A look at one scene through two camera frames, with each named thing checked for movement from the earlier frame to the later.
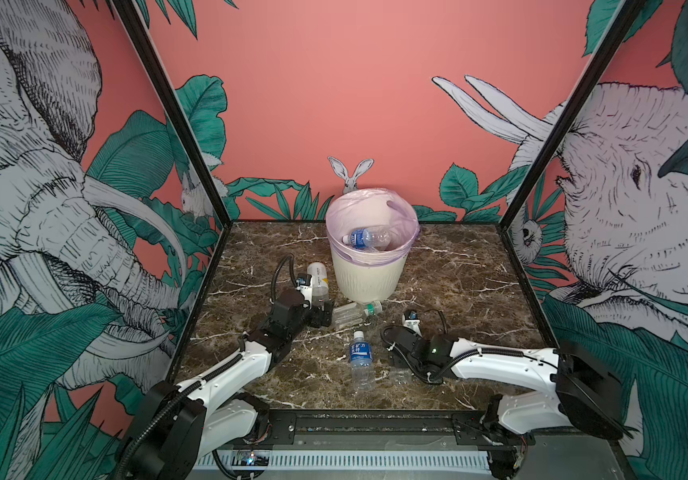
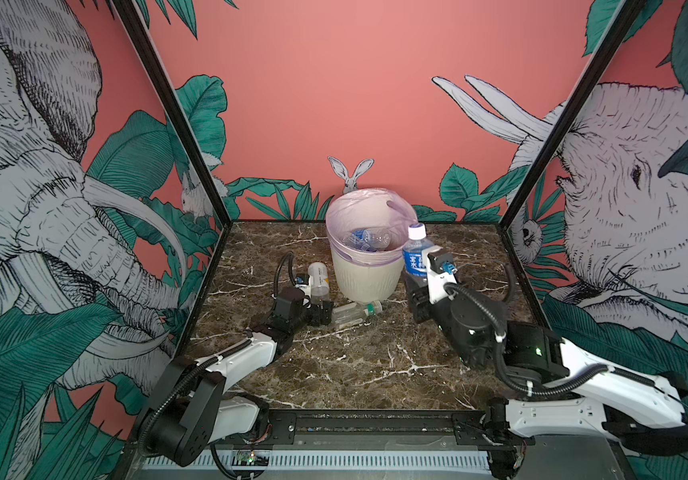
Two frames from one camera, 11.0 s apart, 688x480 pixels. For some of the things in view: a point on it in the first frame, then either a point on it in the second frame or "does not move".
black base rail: x=369 y=428 does not move
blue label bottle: x=401 y=376 -> x=375 y=239
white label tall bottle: x=320 y=282 does not move
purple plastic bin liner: x=358 y=208 does not move
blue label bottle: x=361 y=362 -> x=412 y=252
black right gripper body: x=416 y=370 -> x=450 y=320
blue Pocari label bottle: x=377 y=238 does not move
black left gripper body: x=308 y=317 does not move
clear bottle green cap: x=353 y=314 does not move
